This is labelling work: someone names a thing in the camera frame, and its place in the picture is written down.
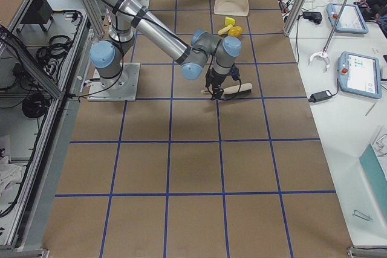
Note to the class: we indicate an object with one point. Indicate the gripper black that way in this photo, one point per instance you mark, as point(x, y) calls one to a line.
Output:
point(214, 80)

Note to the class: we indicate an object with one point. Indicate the beige hand brush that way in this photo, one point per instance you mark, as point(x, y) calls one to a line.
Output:
point(233, 91)

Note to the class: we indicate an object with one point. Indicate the toy croissant bread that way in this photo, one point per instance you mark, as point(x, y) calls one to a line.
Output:
point(225, 30)

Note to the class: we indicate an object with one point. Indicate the yellow toy potato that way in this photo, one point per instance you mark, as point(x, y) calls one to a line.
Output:
point(235, 31)

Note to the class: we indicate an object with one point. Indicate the beige plastic dustpan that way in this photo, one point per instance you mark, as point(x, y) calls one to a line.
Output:
point(231, 7)

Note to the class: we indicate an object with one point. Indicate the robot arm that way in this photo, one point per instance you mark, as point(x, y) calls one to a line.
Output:
point(191, 57)

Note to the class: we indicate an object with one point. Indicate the black power adapter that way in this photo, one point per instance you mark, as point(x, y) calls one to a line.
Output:
point(320, 96)

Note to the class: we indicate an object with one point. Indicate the teach pendant near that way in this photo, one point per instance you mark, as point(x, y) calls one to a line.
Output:
point(360, 75)

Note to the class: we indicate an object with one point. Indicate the teach pendant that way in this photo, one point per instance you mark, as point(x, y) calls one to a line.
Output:
point(360, 75)
point(351, 20)

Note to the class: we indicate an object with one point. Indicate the teach pendant far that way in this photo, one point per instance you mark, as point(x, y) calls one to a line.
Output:
point(351, 20)

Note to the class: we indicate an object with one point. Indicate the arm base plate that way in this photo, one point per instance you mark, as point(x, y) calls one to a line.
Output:
point(110, 91)

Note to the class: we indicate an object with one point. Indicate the aluminium frame post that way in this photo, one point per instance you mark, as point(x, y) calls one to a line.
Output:
point(299, 1)

